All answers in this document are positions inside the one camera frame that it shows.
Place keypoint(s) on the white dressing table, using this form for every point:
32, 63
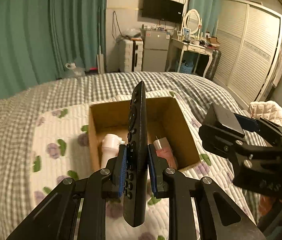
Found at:
199, 57

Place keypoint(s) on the dark suitcase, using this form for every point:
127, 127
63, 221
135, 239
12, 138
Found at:
213, 64

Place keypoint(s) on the cream quilted blanket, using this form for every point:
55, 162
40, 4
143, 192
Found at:
268, 110

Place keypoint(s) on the clear plastic water jug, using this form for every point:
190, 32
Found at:
72, 71

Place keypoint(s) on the black wall television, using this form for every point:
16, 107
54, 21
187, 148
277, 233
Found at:
163, 10

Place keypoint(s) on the brown cardboard box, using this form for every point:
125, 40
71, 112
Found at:
166, 117

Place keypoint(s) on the white handheld device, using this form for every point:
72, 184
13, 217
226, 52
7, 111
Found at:
110, 148

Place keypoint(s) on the black remote control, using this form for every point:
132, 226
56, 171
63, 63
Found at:
136, 174

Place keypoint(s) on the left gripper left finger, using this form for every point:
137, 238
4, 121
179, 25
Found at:
75, 208

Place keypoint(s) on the round white vanity mirror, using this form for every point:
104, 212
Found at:
192, 21

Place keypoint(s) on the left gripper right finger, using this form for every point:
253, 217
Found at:
198, 208

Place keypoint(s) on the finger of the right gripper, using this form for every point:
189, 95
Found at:
229, 146
268, 130

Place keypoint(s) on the green curtain left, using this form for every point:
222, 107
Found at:
39, 37

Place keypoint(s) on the green curtain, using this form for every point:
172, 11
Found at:
39, 37
209, 11

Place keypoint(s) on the white suitcase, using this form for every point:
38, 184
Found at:
131, 55

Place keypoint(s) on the white rectangular adapter block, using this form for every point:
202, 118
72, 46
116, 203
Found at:
161, 143

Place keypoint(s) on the grey power bank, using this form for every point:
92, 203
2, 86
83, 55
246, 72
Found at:
223, 119

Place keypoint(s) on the white floral quilted mat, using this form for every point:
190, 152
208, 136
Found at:
62, 139

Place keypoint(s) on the silver mini fridge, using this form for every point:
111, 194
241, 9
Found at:
155, 51

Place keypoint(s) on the green curtain right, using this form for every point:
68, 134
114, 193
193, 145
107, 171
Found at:
209, 11

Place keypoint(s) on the white louvered wardrobe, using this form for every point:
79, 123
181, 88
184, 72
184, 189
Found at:
250, 37

